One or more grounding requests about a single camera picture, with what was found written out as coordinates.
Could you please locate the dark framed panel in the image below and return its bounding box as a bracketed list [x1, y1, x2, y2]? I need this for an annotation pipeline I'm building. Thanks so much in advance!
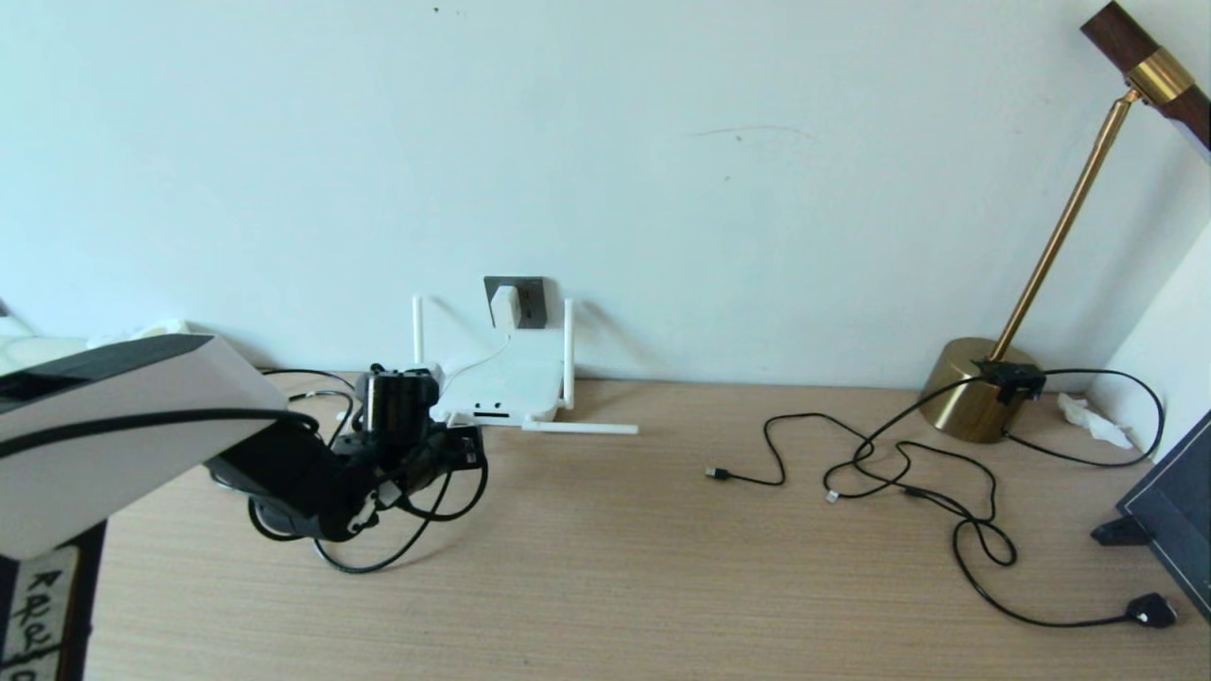
[1091, 407, 1211, 625]

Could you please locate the black ethernet cable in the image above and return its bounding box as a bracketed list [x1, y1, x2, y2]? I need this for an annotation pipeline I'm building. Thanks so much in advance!
[213, 367, 489, 574]

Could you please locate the thin dark wire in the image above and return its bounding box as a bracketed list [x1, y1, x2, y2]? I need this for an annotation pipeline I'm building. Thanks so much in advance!
[706, 412, 999, 523]

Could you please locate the white bedding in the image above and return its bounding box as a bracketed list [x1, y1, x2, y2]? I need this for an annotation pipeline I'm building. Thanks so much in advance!
[0, 315, 96, 375]

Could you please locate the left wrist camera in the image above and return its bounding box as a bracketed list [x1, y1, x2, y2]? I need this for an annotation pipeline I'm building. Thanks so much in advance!
[364, 367, 441, 438]

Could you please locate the white wifi router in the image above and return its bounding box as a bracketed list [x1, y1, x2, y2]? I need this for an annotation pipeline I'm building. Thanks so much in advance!
[412, 296, 640, 436]

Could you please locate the brass desk lamp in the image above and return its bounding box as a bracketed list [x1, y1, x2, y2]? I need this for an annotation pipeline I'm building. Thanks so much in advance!
[920, 0, 1211, 444]

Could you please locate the black lamp power cable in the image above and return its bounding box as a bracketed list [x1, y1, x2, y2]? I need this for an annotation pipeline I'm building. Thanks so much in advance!
[823, 367, 1181, 629]

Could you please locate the grey wall socket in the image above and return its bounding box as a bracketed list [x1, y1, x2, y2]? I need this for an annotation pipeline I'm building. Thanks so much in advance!
[483, 275, 548, 329]

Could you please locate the crumpled white tissue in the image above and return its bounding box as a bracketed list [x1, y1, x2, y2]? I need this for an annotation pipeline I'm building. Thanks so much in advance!
[1058, 393, 1134, 450]

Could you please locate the white power adapter with cord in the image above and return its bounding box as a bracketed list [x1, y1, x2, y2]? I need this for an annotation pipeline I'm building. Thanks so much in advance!
[437, 329, 517, 393]

